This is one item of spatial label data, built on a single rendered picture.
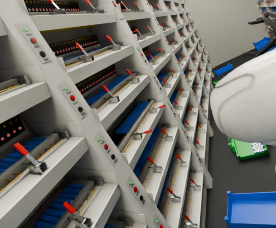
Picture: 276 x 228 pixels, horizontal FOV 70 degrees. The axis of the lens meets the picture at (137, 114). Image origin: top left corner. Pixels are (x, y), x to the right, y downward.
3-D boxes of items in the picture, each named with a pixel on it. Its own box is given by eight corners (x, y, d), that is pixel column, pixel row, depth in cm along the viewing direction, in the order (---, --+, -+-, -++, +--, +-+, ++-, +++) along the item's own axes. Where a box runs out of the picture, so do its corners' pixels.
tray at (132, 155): (165, 107, 126) (162, 94, 122) (131, 174, 75) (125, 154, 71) (135, 109, 133) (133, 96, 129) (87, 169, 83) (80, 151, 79)
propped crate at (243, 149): (269, 154, 141) (267, 149, 136) (239, 160, 151) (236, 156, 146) (256, 120, 159) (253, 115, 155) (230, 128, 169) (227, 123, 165)
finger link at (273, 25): (275, 33, 80) (278, 30, 79) (260, 18, 86) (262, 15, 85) (282, 34, 81) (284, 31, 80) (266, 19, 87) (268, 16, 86)
